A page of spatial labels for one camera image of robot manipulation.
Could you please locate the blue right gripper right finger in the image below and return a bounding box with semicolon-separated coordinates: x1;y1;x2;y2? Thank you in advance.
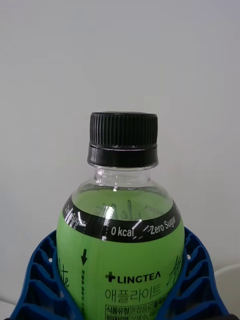
155;226;240;320

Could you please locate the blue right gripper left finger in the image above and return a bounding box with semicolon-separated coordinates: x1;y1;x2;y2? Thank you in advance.
4;229;84;320

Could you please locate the green-label plastic bottle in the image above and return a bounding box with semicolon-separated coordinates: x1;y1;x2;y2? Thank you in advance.
55;111;186;320

